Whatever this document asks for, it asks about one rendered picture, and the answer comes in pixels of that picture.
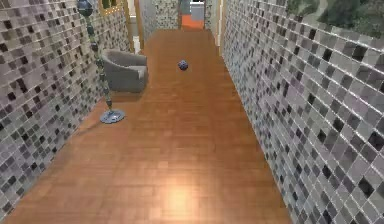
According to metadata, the blue beaded floor lamp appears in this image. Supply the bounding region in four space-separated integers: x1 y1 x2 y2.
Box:
76 0 126 125

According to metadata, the gold framed wall picture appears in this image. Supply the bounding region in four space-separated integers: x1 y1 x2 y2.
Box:
98 0 125 17

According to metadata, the green framed wall picture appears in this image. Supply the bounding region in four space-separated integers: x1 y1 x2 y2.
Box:
285 0 384 40

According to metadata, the grey armchair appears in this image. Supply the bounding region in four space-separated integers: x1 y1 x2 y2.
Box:
101 49 149 94

